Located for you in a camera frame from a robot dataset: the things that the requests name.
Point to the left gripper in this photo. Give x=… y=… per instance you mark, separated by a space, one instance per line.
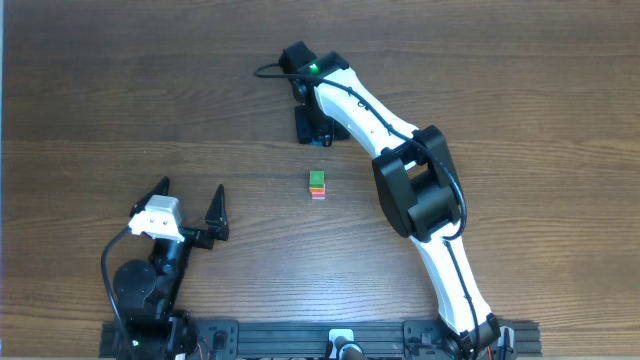
x=200 y=236

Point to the green cube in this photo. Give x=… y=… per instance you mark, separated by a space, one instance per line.
x=316 y=178

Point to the orange cube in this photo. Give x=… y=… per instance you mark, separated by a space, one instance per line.
x=318 y=189

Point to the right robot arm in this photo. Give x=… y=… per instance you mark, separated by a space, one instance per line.
x=425 y=200

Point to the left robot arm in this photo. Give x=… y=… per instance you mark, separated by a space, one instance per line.
x=150 y=285

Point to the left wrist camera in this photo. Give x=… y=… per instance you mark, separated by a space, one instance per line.
x=157 y=217

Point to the mounting rail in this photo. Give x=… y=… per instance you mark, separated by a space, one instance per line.
x=290 y=340

